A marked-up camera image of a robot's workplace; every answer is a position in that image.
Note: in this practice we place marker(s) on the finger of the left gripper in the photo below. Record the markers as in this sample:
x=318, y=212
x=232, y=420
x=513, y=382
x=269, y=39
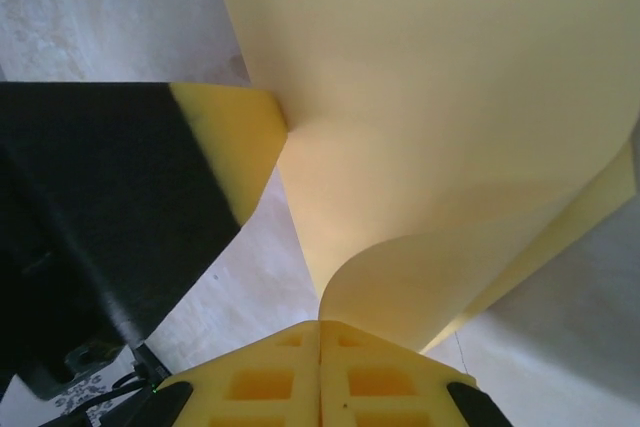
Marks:
x=150, y=172

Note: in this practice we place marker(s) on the yellow paper sheet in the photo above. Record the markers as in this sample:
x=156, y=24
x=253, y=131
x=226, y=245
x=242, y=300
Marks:
x=425, y=97

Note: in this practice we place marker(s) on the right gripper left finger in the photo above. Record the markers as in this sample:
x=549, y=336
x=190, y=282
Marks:
x=265, y=387

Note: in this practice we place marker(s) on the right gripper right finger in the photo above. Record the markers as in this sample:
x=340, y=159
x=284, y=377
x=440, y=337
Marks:
x=380, y=387

